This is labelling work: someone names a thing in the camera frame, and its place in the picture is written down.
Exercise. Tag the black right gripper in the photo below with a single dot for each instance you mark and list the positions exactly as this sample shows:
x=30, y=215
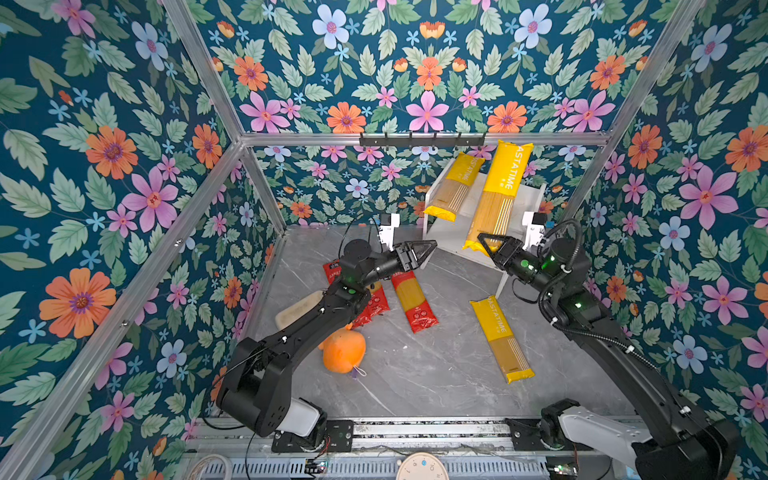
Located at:
x=509, y=255

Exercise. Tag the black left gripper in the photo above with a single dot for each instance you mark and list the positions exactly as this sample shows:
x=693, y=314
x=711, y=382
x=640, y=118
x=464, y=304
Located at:
x=406, y=258

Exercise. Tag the yellow spaghetti bag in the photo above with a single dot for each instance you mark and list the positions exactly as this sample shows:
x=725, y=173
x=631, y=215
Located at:
x=453, y=190
x=494, y=209
x=502, y=341

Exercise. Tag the red spaghetti bag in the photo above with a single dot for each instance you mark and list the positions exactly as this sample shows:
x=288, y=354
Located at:
x=413, y=302
x=332, y=270
x=377, y=305

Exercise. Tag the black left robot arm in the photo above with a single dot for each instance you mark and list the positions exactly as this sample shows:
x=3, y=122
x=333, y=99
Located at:
x=256, y=390

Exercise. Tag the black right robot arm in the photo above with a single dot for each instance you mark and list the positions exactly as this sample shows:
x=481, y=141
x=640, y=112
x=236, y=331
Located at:
x=677, y=439

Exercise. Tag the white two-tier shelf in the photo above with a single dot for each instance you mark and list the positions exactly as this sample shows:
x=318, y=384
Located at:
x=450, y=236

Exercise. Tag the orange plush toy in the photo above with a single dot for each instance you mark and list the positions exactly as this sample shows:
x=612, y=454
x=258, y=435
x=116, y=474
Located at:
x=343, y=351

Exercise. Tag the beige bread loaf toy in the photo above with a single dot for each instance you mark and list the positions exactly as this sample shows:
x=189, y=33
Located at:
x=292, y=313

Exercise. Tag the white round timer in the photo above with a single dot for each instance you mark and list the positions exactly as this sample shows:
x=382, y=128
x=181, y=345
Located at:
x=421, y=466

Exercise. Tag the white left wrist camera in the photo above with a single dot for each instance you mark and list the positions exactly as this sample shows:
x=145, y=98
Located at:
x=388, y=223

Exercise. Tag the black hook rail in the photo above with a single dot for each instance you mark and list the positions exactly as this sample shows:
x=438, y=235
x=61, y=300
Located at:
x=409, y=140

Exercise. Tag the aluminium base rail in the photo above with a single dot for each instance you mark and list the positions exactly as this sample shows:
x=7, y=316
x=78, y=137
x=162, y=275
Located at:
x=398, y=433

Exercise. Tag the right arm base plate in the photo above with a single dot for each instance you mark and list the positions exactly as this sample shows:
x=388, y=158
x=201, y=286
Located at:
x=526, y=435

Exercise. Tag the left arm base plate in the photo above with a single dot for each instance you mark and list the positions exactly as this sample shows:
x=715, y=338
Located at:
x=328, y=436

